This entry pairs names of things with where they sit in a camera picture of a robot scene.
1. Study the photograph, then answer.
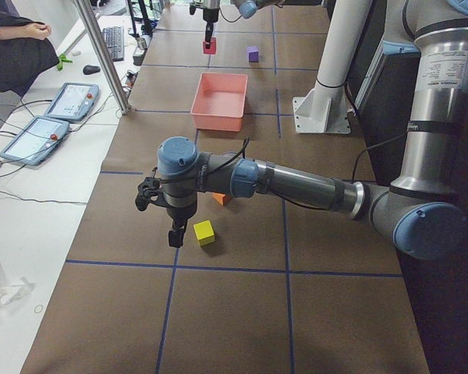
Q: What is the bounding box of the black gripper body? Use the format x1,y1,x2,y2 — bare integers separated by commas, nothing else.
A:
203,8,219,25
166,202,197,231

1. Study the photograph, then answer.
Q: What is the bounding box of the pink foam block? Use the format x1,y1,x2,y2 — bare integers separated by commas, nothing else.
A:
202,37,217,55

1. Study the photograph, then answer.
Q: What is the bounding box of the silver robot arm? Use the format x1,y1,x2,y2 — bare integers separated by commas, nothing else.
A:
154,1,468,260
190,0,285,53

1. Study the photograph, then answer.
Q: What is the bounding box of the pink plastic bin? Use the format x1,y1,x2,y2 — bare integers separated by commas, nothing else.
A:
190,72,248,132

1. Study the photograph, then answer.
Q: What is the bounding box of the yellow foam block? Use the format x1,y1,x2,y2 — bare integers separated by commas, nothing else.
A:
193,220,215,246

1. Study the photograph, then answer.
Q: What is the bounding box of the orange foam block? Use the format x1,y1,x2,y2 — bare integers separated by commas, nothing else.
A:
211,192,232,206

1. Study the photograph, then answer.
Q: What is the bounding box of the purple foam block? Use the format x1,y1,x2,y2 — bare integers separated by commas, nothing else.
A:
246,46,260,63

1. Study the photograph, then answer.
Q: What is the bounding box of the black keyboard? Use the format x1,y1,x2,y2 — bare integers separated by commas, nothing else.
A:
101,26,125,62

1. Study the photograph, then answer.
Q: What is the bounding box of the black computer mouse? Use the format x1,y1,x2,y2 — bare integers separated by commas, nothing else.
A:
83,65,101,76

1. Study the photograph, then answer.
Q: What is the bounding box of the green plastic tool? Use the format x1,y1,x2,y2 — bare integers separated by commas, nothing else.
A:
56,54,73,72

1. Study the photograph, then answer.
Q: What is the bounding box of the far teach pendant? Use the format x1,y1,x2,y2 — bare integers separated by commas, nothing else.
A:
44,83,100,122

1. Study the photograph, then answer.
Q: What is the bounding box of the teach pendant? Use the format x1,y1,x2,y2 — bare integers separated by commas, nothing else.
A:
0,116,70,166
44,83,100,122

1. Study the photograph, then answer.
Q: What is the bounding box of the near teach pendant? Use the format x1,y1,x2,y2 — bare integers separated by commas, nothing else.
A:
0,116,70,166

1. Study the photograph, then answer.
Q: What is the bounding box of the crumpled white paper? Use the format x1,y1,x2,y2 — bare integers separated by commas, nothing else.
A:
0,263,36,312

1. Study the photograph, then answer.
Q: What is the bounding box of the seated person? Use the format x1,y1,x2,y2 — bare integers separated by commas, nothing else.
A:
0,8,59,96

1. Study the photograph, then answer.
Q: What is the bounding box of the aluminium frame post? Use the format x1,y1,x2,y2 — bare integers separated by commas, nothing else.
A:
74,0,131,115

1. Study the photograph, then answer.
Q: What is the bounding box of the white pedestal column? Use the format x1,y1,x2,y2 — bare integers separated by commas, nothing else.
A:
292,0,372,135

